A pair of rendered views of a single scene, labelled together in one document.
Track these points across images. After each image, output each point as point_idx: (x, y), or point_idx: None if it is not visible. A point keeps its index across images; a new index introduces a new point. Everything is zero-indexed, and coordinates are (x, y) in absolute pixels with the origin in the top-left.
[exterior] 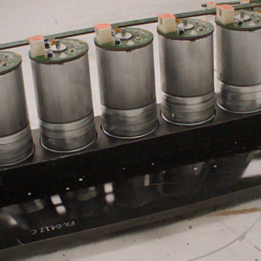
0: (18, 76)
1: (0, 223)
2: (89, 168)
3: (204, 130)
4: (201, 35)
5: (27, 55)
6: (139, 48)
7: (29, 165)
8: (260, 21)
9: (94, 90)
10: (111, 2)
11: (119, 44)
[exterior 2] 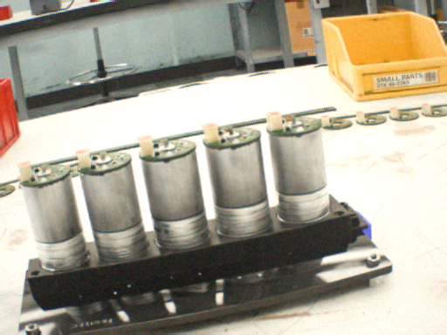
0: (66, 187)
1: (49, 317)
2: (139, 276)
3: (255, 241)
4: (242, 143)
5: None
6: (177, 159)
7: (80, 270)
8: (311, 126)
9: None
10: (224, 120)
11: (158, 155)
